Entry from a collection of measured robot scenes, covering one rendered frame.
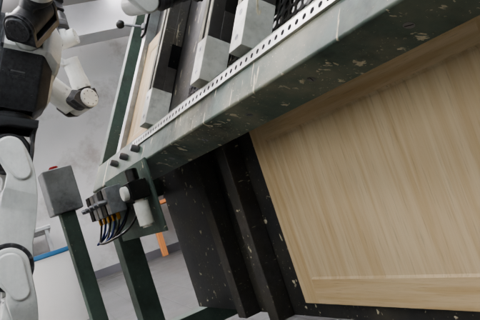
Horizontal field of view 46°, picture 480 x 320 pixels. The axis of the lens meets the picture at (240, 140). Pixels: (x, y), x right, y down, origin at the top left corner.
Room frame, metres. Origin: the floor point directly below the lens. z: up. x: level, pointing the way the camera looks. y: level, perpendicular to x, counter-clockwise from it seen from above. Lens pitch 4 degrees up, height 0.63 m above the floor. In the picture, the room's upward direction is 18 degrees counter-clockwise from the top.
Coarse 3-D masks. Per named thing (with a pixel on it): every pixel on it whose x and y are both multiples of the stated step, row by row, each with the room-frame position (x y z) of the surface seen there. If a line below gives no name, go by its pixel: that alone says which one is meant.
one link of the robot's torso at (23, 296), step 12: (0, 252) 1.64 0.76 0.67; (12, 252) 1.66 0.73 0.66; (0, 264) 1.63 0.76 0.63; (12, 264) 1.64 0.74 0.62; (24, 264) 1.66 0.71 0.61; (0, 276) 1.63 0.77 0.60; (12, 276) 1.64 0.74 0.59; (24, 276) 1.66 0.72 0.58; (12, 288) 1.64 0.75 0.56; (24, 288) 1.65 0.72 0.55; (12, 300) 1.64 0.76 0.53; (24, 300) 1.65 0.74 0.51; (36, 300) 1.68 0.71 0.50; (0, 312) 1.70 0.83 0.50; (12, 312) 1.64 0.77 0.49; (24, 312) 1.66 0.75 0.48; (36, 312) 1.69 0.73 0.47
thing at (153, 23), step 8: (152, 16) 2.36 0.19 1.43; (152, 24) 2.35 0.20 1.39; (152, 32) 2.35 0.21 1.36; (144, 40) 2.33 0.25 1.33; (144, 48) 2.32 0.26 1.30; (144, 56) 2.31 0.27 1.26; (136, 64) 2.34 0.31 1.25; (136, 72) 2.30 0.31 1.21; (136, 80) 2.28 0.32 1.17; (136, 88) 2.28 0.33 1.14; (136, 96) 2.27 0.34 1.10; (128, 104) 2.28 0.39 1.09; (128, 112) 2.24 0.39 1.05; (128, 120) 2.24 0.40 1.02; (128, 128) 2.23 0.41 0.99; (120, 136) 2.26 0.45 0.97; (120, 144) 2.22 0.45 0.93
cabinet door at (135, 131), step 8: (152, 40) 2.29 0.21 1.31; (152, 48) 2.25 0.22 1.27; (152, 56) 2.22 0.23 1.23; (144, 64) 2.30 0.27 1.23; (152, 64) 2.18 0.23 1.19; (144, 72) 2.26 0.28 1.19; (144, 80) 2.23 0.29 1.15; (144, 88) 2.20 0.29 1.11; (144, 96) 2.16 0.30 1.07; (136, 104) 2.24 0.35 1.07; (136, 112) 2.20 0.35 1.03; (136, 120) 2.18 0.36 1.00; (136, 128) 2.14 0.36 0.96; (128, 136) 2.23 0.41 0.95; (136, 136) 2.10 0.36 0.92
